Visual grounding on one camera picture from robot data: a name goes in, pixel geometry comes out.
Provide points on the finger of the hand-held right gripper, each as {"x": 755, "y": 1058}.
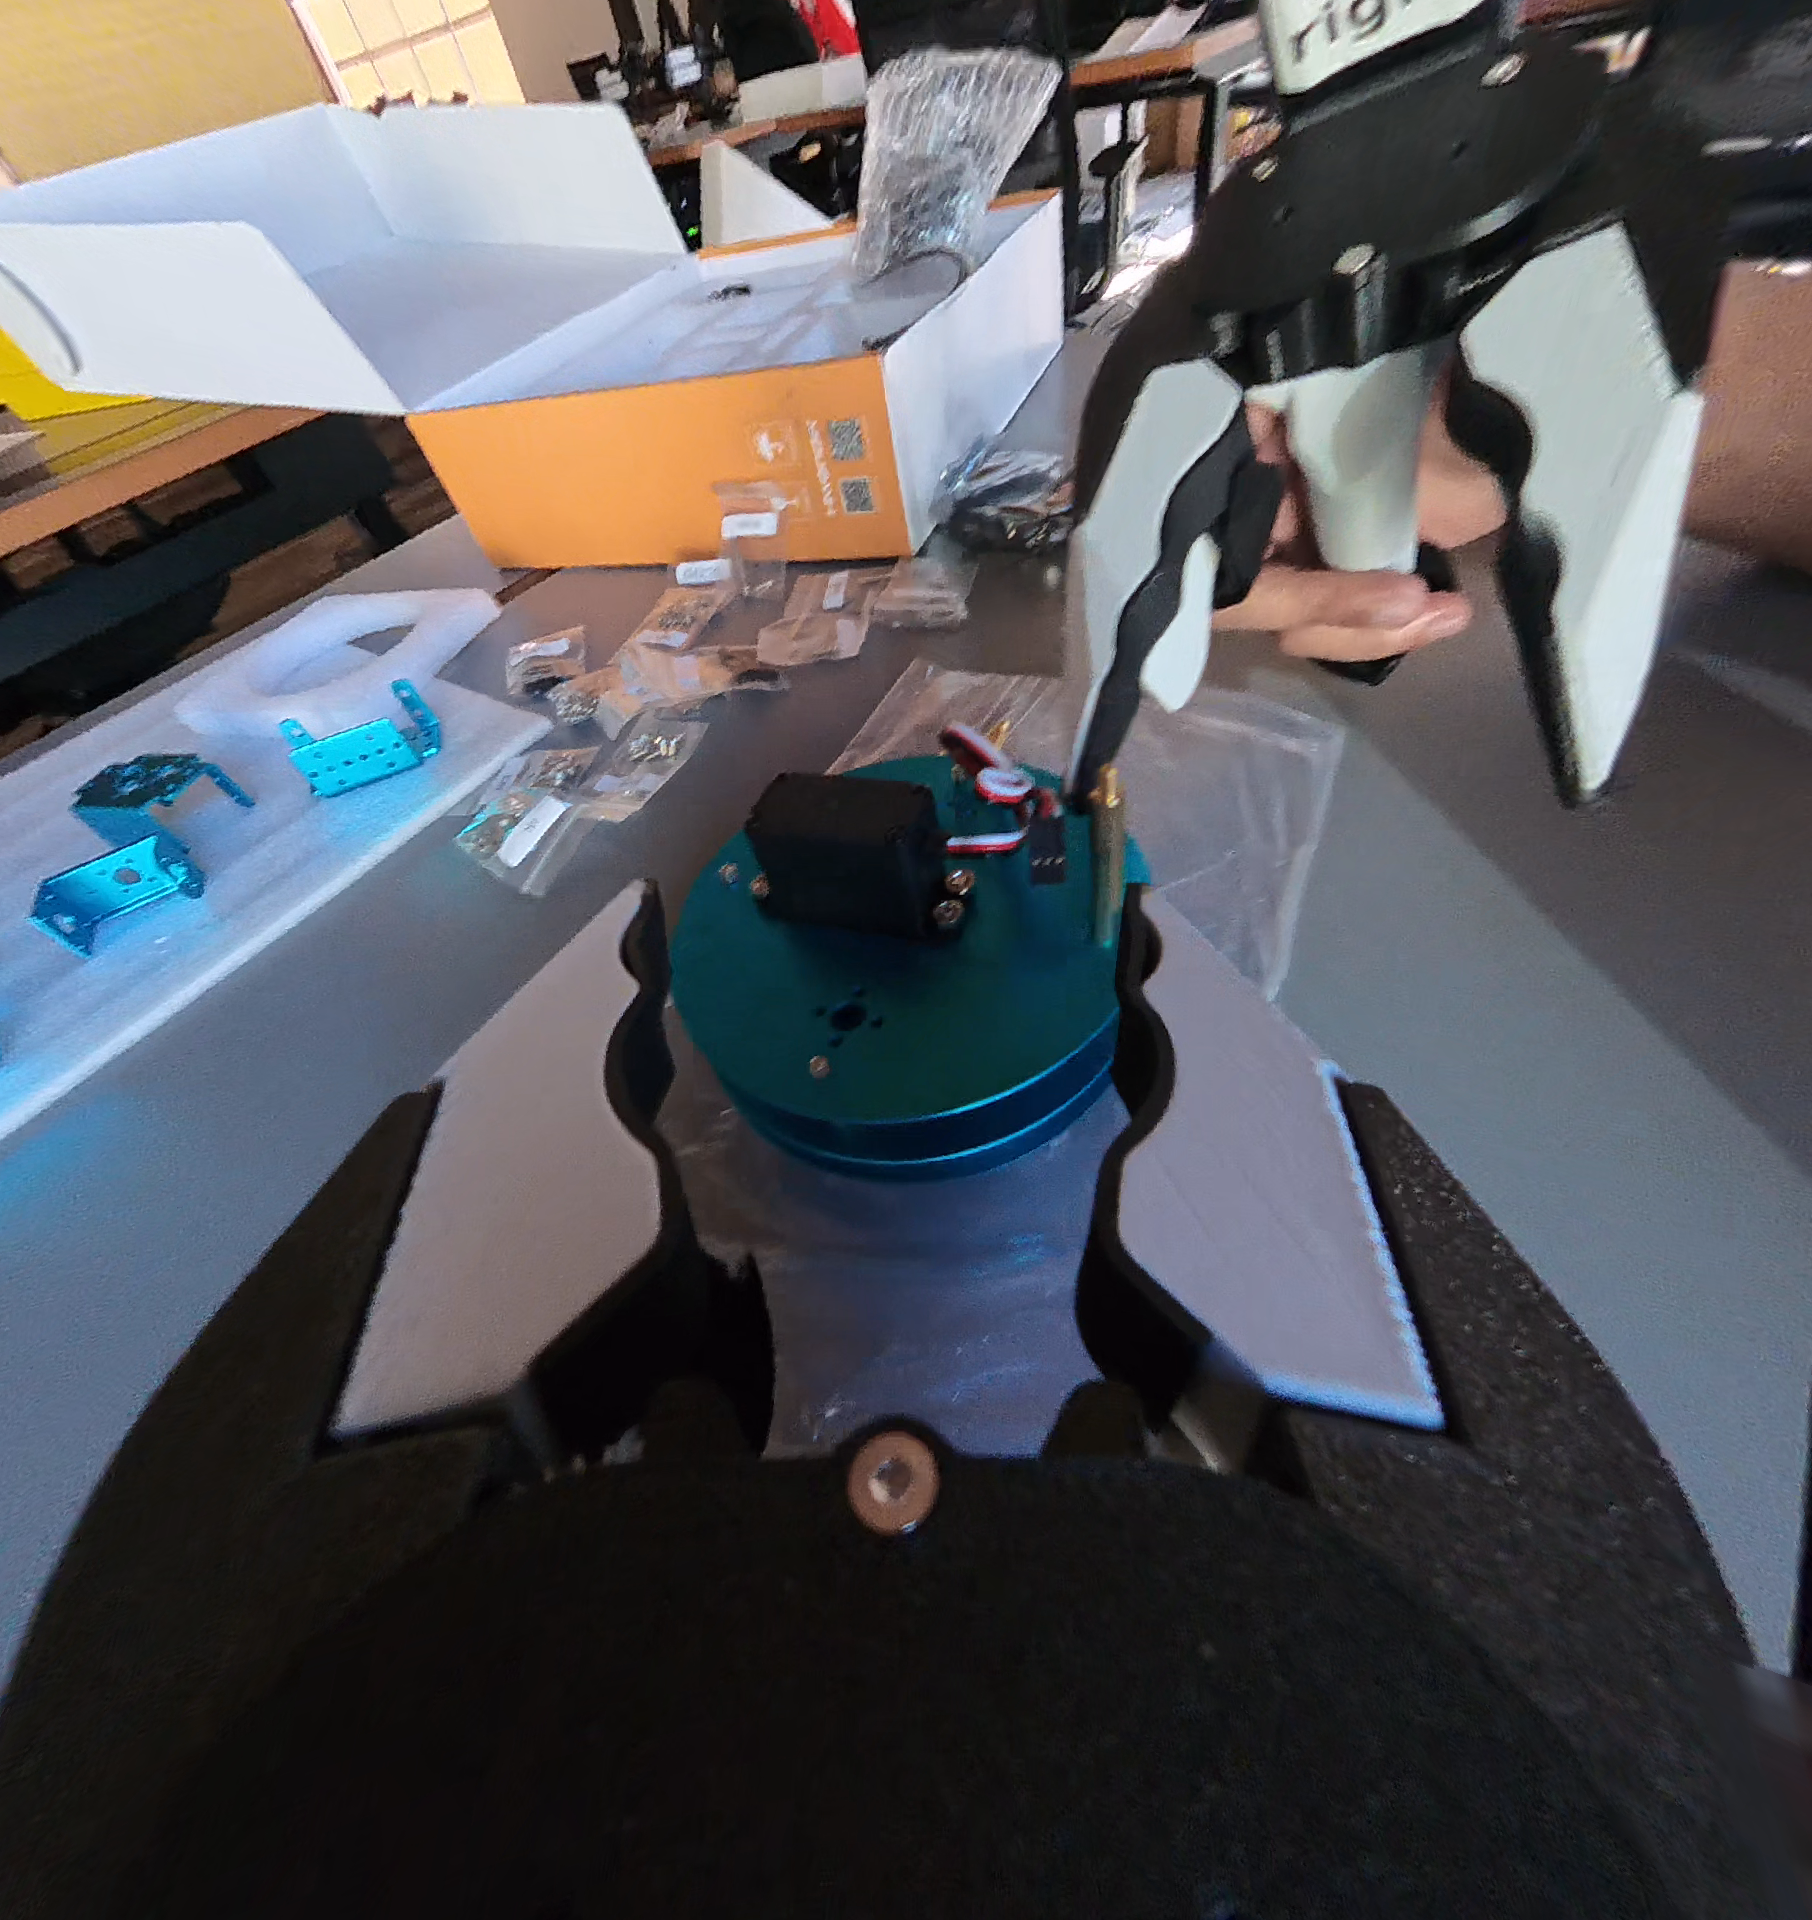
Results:
{"x": 1146, "y": 481}
{"x": 1613, "y": 495}

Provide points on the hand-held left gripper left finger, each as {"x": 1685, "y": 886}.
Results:
{"x": 516, "y": 1200}

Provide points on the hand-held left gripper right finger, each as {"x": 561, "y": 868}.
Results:
{"x": 1280, "y": 1215}

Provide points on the brass standoff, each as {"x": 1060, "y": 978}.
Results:
{"x": 1108, "y": 856}

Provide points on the blue round turntable base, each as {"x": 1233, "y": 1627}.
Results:
{"x": 922, "y": 1051}

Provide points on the black servo motor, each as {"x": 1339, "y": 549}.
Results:
{"x": 846, "y": 856}

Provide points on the grey desk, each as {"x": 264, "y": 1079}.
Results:
{"x": 1520, "y": 975}

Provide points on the person's right hand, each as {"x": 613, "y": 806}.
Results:
{"x": 1356, "y": 617}

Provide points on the bag of black parts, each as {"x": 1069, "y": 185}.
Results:
{"x": 1004, "y": 495}

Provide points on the white foam tray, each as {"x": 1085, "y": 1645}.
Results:
{"x": 173, "y": 1037}

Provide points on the bubble wrap bag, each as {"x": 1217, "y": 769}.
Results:
{"x": 950, "y": 152}

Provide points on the clear plastic bag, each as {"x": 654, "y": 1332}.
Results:
{"x": 906, "y": 1320}

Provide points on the orange cardboard box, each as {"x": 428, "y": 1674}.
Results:
{"x": 666, "y": 450}

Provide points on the pile of small screw bags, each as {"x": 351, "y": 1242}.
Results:
{"x": 652, "y": 661}

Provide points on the small blue angled bracket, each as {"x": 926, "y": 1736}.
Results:
{"x": 141, "y": 796}

